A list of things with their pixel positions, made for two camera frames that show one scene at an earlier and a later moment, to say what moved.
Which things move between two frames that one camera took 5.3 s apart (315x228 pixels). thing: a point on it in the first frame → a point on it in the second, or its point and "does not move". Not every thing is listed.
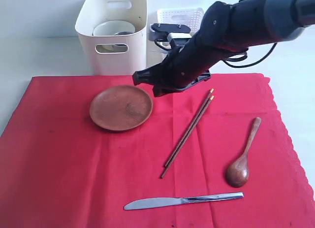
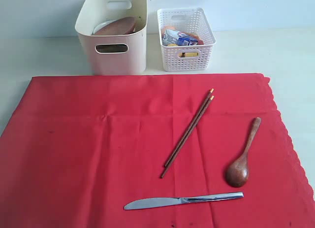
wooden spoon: (237, 173) does not move
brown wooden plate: (121, 108) → (123, 26)
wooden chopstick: (211, 90) does not move
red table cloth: (59, 169) does not move
